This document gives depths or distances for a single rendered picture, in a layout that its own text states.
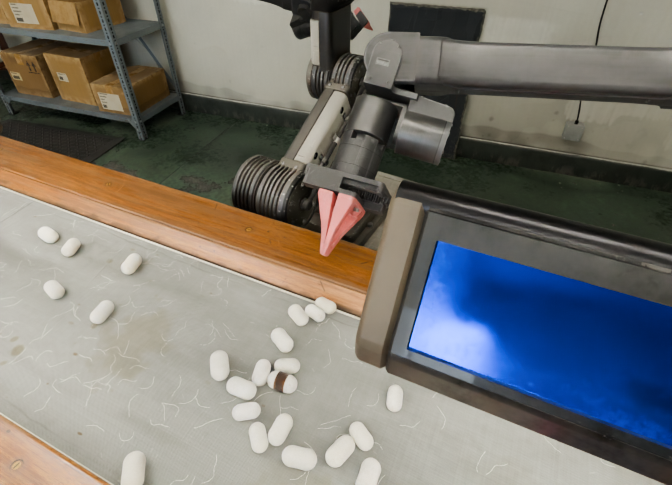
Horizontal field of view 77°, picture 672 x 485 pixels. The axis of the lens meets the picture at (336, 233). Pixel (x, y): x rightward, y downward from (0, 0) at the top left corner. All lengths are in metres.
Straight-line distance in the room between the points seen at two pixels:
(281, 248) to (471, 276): 0.51
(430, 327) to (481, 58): 0.42
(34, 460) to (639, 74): 0.74
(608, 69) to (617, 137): 1.93
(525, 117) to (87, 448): 2.25
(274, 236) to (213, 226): 0.11
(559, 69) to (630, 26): 1.77
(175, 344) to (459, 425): 0.36
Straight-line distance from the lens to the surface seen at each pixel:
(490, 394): 0.18
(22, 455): 0.57
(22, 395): 0.65
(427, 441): 0.52
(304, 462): 0.48
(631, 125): 2.49
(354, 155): 0.52
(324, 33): 0.91
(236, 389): 0.53
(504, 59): 0.56
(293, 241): 0.67
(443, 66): 0.54
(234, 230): 0.71
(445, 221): 0.16
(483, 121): 2.43
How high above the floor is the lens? 1.20
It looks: 40 degrees down
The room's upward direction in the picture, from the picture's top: straight up
